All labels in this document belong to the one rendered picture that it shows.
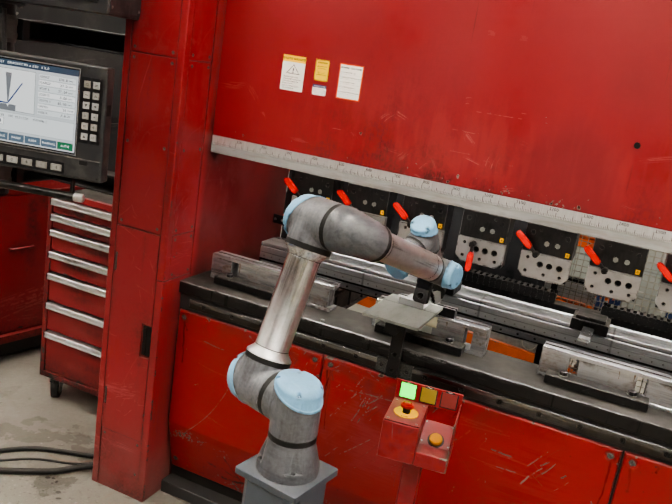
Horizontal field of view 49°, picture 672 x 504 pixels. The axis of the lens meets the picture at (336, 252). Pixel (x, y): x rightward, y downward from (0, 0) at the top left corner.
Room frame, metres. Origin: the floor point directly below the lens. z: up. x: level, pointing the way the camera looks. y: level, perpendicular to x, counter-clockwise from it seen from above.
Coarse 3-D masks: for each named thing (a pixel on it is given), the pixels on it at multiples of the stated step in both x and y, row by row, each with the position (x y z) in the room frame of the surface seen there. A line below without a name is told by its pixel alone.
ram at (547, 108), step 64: (256, 0) 2.62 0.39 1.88; (320, 0) 2.53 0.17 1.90; (384, 0) 2.45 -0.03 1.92; (448, 0) 2.37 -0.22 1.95; (512, 0) 2.30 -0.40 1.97; (576, 0) 2.23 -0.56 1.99; (640, 0) 2.17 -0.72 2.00; (256, 64) 2.61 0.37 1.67; (384, 64) 2.44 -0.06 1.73; (448, 64) 2.36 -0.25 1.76; (512, 64) 2.28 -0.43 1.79; (576, 64) 2.22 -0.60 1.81; (640, 64) 2.15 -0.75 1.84; (256, 128) 2.60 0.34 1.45; (320, 128) 2.51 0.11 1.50; (384, 128) 2.42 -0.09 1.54; (448, 128) 2.34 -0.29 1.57; (512, 128) 2.27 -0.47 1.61; (576, 128) 2.20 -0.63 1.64; (640, 128) 2.14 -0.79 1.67; (512, 192) 2.25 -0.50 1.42; (576, 192) 2.18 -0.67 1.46; (640, 192) 2.12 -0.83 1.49
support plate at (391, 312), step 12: (384, 300) 2.31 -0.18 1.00; (396, 300) 2.33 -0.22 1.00; (372, 312) 2.17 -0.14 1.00; (384, 312) 2.19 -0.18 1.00; (396, 312) 2.20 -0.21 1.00; (408, 312) 2.22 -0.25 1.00; (420, 312) 2.24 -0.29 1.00; (396, 324) 2.11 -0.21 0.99; (408, 324) 2.11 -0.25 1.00; (420, 324) 2.13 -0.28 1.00
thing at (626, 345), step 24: (264, 240) 2.90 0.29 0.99; (336, 264) 2.76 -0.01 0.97; (360, 264) 2.76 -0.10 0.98; (360, 288) 2.71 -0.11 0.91; (384, 288) 2.67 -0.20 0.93; (408, 288) 2.64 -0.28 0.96; (480, 312) 2.53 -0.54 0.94; (504, 312) 2.50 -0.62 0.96; (528, 312) 2.47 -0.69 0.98; (552, 312) 2.52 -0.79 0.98; (528, 336) 2.46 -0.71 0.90; (552, 336) 2.43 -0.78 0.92; (576, 336) 2.40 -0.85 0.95; (600, 336) 2.38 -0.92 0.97; (624, 336) 2.37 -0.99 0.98; (648, 336) 2.41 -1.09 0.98; (624, 360) 2.34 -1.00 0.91; (648, 360) 2.31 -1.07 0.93
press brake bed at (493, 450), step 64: (192, 320) 2.54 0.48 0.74; (256, 320) 2.44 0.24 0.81; (192, 384) 2.53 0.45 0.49; (384, 384) 2.25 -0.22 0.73; (448, 384) 2.17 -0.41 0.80; (192, 448) 2.54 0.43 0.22; (256, 448) 2.42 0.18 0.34; (320, 448) 2.32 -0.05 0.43; (512, 448) 2.08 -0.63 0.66; (576, 448) 2.02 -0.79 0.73; (640, 448) 1.95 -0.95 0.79
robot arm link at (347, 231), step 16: (336, 208) 1.70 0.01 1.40; (352, 208) 1.71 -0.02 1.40; (336, 224) 1.67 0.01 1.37; (352, 224) 1.67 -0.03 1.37; (368, 224) 1.68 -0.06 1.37; (336, 240) 1.66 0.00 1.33; (352, 240) 1.66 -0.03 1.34; (368, 240) 1.67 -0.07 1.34; (384, 240) 1.69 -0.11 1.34; (400, 240) 1.78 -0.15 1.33; (352, 256) 1.69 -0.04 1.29; (368, 256) 1.69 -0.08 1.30; (384, 256) 1.71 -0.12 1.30; (400, 256) 1.76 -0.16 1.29; (416, 256) 1.81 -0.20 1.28; (432, 256) 1.88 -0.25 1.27; (416, 272) 1.84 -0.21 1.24; (432, 272) 1.87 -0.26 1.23; (448, 272) 1.91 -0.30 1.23; (448, 288) 1.92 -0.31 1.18
